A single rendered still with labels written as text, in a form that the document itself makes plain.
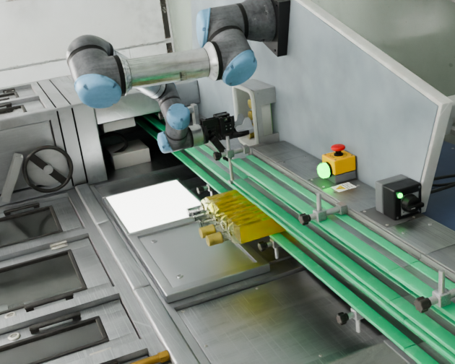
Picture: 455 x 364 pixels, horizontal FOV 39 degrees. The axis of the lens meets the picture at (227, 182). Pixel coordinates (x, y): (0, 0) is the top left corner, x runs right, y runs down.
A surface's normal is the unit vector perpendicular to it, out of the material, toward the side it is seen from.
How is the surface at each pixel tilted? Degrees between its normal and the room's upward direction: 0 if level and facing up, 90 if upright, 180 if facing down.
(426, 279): 90
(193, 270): 90
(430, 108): 0
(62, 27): 90
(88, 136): 90
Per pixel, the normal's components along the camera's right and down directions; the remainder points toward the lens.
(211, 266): -0.11, -0.92
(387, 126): -0.92, 0.24
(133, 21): 0.38, 0.31
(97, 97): 0.22, 0.83
